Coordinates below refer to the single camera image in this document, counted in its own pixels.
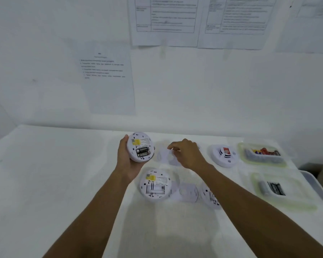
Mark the person's left forearm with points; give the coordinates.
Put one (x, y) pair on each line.
(97, 212)

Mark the clear plastic container lid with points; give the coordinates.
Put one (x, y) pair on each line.
(316, 186)

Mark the person's right hand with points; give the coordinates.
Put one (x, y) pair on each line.
(189, 155)

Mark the white smoke detector red label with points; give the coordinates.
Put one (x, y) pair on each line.
(224, 157)

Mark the person's right fingers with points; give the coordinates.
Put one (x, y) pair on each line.
(174, 147)

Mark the black batteries in smoke detector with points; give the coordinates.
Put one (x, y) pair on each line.
(143, 152)

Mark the white smoke detector empty compartment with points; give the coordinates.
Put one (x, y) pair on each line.
(157, 185)

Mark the white paper with text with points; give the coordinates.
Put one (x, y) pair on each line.
(107, 85)

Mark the white paper with table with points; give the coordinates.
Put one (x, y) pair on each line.
(164, 21)
(236, 24)

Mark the clear container with green rim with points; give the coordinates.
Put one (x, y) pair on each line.
(263, 159)
(293, 196)

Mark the person's left thumb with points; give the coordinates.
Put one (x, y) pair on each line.
(123, 142)

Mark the white round mounting plate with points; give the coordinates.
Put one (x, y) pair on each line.
(165, 157)
(188, 193)

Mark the white smoke detector with batteries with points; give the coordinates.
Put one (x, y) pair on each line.
(142, 141)

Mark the pile of assorted coloured batteries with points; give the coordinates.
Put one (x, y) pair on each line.
(263, 152)

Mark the person's left hand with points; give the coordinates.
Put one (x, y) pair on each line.
(123, 163)

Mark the pack of black batteries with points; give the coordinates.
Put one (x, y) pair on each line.
(276, 188)

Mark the person's right forearm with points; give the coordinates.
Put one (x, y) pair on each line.
(258, 212)

